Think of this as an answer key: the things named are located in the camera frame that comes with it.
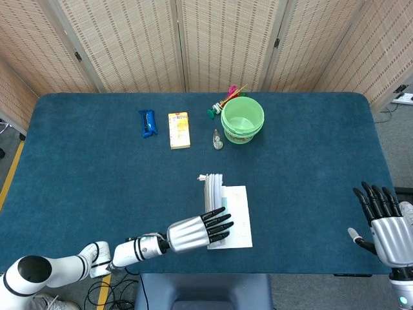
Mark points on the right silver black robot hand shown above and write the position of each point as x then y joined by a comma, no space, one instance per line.
395,239

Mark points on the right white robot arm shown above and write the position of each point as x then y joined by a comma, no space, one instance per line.
401,290

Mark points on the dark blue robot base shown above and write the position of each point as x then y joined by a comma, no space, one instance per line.
203,290

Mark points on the pink yellow stick toy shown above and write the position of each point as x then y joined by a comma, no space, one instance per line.
232,90

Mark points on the blue felt table cover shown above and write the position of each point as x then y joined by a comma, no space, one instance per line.
96,161

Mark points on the clear correction tape dispenser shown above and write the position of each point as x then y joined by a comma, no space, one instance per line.
217,142

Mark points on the yellow cardboard box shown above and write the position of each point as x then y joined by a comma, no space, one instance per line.
179,130

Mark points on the black table control panel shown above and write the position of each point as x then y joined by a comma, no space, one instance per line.
351,275

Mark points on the white stamped exercise book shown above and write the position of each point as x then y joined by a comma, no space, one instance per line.
240,210

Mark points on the colourful toy with green cap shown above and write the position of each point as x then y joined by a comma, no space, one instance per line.
211,113

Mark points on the green plastic bucket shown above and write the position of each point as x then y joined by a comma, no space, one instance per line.
242,119

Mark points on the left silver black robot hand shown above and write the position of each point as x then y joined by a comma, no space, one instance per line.
188,234

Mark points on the white shoe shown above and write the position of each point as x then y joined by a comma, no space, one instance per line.
408,210
61,305

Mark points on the black flat floor object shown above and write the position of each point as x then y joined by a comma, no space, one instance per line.
406,190

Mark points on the white power strip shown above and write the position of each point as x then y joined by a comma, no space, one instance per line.
405,98

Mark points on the teal white bookmark with tassel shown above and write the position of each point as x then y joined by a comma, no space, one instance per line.
201,177

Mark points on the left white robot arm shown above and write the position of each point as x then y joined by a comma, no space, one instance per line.
135,250

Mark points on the blue snack packet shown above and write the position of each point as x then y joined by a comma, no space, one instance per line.
148,124

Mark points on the woven folding screen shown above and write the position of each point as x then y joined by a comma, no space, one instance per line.
129,48

